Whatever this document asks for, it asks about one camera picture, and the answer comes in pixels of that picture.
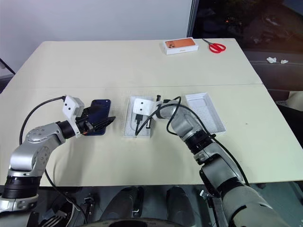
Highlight white box with orange phone print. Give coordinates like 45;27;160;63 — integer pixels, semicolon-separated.
162;37;199;56

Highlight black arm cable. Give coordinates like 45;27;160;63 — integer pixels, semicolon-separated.
135;96;250;187
19;95;88;224

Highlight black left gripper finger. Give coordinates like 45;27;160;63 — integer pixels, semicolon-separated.
91;105;108;118
94;115;116;131

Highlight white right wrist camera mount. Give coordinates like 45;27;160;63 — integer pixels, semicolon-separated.
133;98;157;117

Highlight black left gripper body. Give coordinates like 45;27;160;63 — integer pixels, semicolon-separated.
75;106;97;135

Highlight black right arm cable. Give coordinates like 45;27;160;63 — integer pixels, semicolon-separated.
135;96;250;187

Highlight red handled scissors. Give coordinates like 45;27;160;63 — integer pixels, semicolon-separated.
202;38;227;54

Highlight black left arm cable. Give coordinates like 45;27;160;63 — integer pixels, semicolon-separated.
19;95;88;224

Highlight dark blue phone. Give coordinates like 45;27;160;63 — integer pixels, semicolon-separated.
84;98;112;136

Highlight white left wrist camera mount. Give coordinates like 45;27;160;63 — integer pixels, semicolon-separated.
62;95;85;138

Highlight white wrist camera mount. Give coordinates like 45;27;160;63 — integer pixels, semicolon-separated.
62;95;85;138
133;98;157;117

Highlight grey window frame post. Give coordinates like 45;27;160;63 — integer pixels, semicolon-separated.
186;0;198;39

